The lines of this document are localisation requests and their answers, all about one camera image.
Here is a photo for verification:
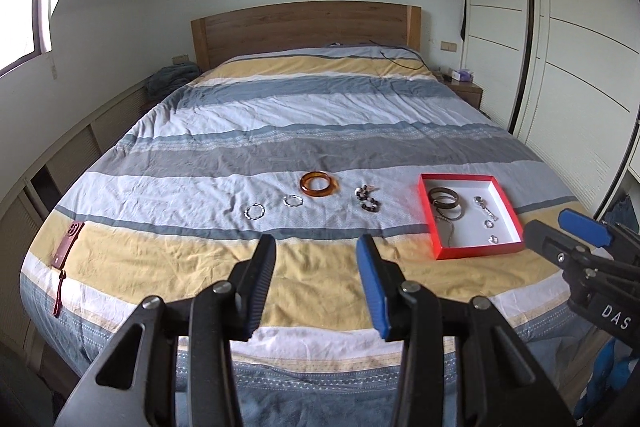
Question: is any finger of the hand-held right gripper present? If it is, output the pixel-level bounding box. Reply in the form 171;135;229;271
523;219;601;275
558;208;640;268

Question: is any red phone case with strap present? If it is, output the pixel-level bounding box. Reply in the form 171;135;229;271
51;221;86;319

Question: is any striped bed blanket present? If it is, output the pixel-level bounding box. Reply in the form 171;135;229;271
20;44;616;427

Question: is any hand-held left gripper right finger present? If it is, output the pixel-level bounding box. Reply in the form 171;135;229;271
356;234;573;427

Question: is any window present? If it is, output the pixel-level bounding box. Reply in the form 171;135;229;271
0;0;53;72

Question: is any amber bangle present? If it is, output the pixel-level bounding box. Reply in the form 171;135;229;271
300;172;340;198

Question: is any wooden nightstand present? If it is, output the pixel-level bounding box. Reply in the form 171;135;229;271
442;79;484;110

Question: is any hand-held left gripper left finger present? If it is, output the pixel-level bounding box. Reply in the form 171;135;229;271
54;234;277;427

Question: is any person's right hand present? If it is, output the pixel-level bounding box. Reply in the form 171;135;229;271
577;341;632;415

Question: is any white low cabinet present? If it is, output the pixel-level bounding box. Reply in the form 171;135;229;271
0;77;166;358

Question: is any wooden headboard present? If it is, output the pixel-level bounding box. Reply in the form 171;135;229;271
190;1;422;72

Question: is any white wardrobe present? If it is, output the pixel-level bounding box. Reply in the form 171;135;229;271
460;0;640;218

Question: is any black cable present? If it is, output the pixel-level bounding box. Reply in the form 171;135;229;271
325;39;433;70

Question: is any grey-blue crumpled blanket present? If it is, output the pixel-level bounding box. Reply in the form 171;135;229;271
145;63;201;100

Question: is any thin gold bangle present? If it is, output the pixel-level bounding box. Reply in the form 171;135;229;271
434;202;463;222

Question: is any red jewelry box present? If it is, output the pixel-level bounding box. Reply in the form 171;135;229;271
418;173;526;261

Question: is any dark brown bangle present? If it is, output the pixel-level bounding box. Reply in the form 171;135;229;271
428;188;461;208

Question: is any gold chain necklace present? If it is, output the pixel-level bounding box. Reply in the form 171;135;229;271
435;214;458;248

